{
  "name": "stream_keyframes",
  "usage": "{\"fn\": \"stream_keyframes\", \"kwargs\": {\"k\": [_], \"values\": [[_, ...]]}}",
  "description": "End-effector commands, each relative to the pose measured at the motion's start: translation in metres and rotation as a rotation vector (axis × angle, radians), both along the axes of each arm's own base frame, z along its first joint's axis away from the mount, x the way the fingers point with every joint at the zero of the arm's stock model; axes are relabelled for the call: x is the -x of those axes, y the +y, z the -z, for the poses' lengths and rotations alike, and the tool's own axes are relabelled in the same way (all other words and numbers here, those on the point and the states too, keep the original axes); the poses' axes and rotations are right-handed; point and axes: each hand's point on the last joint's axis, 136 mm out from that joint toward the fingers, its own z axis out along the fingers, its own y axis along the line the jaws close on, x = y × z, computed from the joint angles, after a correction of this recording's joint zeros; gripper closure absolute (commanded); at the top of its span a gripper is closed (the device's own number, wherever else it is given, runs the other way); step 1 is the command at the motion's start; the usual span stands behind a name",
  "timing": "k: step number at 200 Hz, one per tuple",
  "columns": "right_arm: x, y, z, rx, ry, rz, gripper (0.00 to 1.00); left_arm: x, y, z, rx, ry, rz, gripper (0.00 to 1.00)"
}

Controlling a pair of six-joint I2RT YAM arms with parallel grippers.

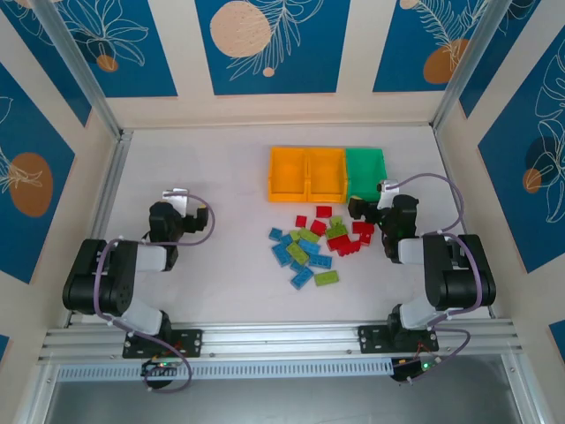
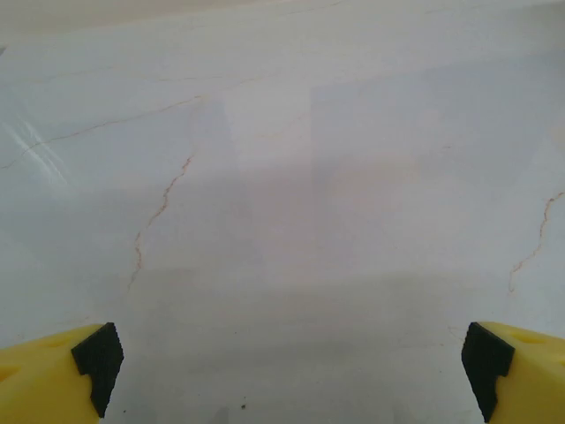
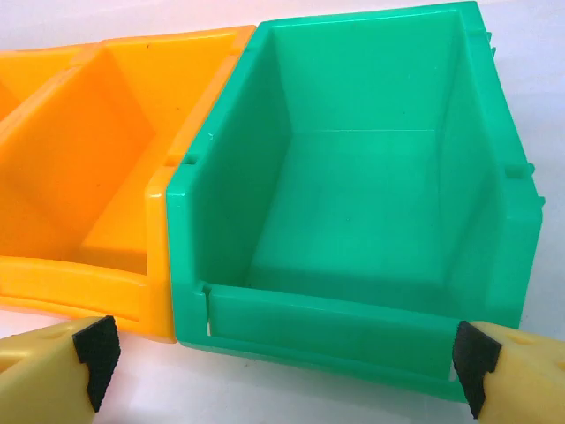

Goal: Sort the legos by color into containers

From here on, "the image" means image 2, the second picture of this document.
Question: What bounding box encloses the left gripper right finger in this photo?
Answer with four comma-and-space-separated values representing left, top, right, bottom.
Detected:
461, 321, 565, 424

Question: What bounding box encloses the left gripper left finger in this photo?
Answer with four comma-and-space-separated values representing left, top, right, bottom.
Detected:
0, 322, 125, 424

